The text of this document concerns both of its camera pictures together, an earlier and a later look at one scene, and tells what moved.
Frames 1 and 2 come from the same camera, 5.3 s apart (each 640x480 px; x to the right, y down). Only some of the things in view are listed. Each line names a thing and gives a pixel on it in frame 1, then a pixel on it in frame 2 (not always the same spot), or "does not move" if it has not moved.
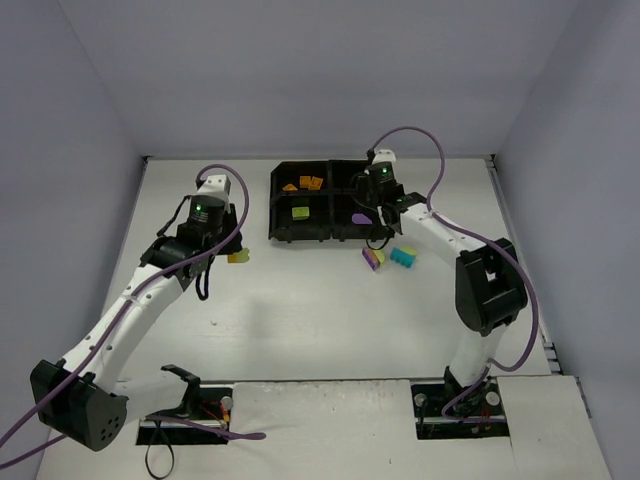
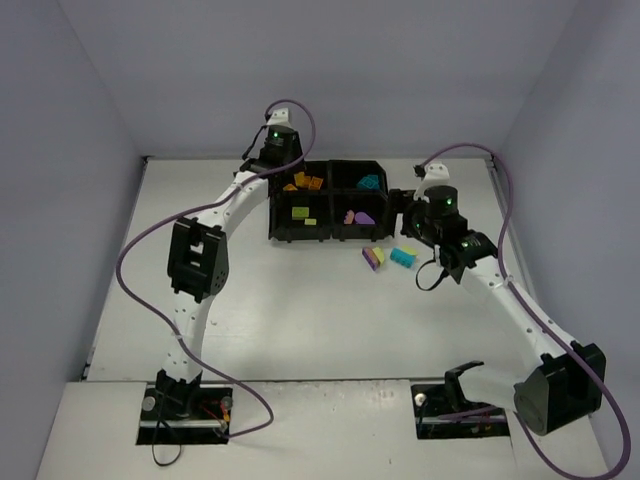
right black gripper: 377,220 to 396,201
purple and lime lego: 375,258 does not move
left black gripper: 231,240 to 288,156
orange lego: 315,183 does not move
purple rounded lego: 357,218 does not move
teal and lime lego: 404,255 does not move
